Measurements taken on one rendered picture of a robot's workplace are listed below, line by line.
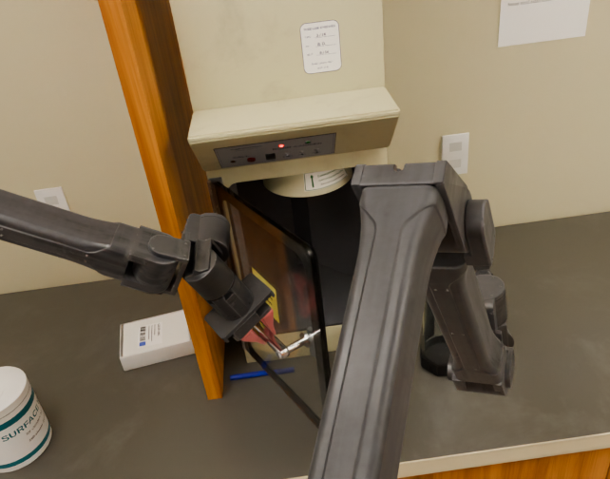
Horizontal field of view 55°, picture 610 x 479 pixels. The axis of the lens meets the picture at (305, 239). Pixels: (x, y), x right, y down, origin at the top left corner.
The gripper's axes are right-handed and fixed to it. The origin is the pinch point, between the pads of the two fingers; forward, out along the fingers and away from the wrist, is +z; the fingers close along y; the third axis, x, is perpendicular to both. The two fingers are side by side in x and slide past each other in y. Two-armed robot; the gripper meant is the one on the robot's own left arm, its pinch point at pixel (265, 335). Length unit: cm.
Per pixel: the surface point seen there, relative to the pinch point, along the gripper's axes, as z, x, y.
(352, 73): -19.3, -9.2, -39.2
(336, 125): -19.3, -1.7, -29.1
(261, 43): -30.3, -16.0, -30.9
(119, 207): 5, -75, 3
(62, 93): -25, -77, -6
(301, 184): -4.4, -16.2, -23.8
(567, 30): 19, -18, -100
